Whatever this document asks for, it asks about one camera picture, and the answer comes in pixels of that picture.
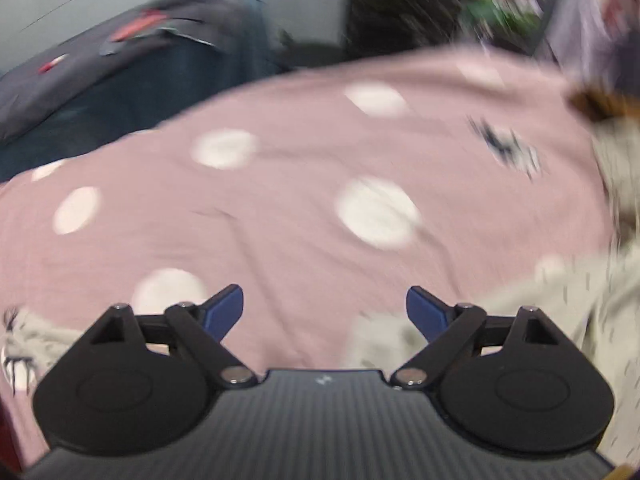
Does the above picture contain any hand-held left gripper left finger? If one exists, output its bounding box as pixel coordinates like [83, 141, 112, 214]
[90, 284, 258, 389]

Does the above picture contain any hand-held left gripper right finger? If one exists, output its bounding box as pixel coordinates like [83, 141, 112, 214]
[390, 285, 561, 391]

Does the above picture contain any cream dotted small garment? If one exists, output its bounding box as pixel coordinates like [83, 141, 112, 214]
[345, 120, 640, 466]

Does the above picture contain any pink white-dotted blanket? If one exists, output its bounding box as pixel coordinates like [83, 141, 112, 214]
[0, 45, 621, 466]

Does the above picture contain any cream cloth with dark print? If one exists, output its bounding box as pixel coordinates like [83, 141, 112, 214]
[0, 306, 68, 397]

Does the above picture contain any massage bed with blue skirt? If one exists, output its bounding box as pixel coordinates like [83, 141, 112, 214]
[0, 0, 281, 181]

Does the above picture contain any brown object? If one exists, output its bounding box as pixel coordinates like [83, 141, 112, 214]
[569, 85, 640, 124]

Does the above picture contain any dark grey bed cover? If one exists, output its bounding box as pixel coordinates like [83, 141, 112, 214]
[0, 0, 271, 146]

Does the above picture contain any red cloth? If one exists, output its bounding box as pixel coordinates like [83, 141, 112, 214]
[107, 10, 168, 43]

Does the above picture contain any small red white item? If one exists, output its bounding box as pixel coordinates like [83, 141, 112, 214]
[37, 55, 71, 74]

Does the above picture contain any black wire rack cart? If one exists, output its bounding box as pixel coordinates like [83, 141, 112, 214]
[345, 0, 556, 66]

